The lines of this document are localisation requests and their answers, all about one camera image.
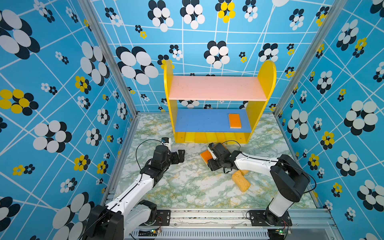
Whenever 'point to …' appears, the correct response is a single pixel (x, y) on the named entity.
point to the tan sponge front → (240, 180)
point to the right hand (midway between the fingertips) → (213, 162)
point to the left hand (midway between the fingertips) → (179, 150)
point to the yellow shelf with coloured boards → (217, 125)
